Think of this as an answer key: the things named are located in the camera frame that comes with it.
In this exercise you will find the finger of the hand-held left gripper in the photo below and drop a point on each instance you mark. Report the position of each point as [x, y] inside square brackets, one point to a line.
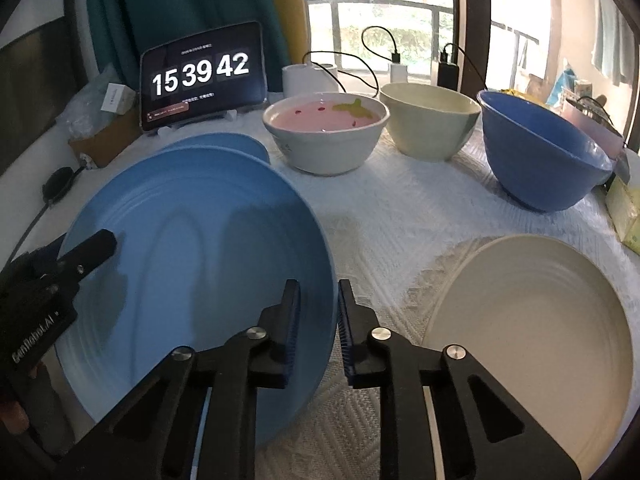
[95, 250]

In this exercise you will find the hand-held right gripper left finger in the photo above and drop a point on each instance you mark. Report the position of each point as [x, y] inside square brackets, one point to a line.
[292, 325]

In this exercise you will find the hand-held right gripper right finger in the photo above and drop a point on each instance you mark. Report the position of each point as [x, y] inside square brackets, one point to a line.
[346, 330]

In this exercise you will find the large blue plate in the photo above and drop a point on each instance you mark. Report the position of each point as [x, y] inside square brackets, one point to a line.
[200, 260]

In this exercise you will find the small blue plate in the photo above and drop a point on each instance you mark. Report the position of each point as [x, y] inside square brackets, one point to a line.
[235, 144]

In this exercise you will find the white bowl with pink inside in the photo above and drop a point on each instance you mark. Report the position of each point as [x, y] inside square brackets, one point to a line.
[320, 150]

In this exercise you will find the cream plate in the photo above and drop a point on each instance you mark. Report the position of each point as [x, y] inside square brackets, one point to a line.
[530, 340]

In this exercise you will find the cream bowl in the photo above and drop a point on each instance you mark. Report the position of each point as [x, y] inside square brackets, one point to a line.
[425, 135]

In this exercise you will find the dark blue bowl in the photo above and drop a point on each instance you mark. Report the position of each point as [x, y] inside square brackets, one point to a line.
[530, 160]

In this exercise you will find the stacked pink and blue bowls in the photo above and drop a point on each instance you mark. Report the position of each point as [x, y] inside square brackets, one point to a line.
[595, 125]

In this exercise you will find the person's left hand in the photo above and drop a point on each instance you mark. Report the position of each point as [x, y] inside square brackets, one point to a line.
[11, 414]

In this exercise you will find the small white box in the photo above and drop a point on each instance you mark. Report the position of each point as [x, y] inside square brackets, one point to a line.
[116, 97]

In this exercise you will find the dark panel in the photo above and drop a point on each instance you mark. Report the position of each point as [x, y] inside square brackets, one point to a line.
[35, 85]

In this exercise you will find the clear tablet stand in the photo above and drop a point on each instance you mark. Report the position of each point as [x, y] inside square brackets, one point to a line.
[230, 115]

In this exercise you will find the tablet with clock display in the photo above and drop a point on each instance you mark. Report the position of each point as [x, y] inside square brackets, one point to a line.
[200, 75]

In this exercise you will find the white desk lamp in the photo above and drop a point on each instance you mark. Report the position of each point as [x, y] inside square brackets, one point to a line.
[300, 80]

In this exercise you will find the teal curtain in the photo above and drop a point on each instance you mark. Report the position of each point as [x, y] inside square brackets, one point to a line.
[175, 5]

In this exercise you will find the white charger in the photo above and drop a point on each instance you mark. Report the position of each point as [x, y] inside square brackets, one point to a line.
[398, 74]

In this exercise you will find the black power bank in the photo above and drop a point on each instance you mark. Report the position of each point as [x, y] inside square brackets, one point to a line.
[448, 76]

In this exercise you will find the yellow tissue pack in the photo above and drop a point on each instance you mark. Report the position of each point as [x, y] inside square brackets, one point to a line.
[625, 215]

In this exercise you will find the yellow curtain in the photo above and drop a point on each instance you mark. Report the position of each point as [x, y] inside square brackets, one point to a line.
[285, 10]

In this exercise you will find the blue plastic bag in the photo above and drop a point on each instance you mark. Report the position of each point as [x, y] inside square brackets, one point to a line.
[560, 85]

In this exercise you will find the balcony railing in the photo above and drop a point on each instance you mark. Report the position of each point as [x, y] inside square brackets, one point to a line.
[350, 1]

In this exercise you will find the light blue towel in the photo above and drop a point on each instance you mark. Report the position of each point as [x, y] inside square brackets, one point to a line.
[612, 35]

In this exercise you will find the dark door frame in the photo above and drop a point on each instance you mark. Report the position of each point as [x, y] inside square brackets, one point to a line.
[472, 25]

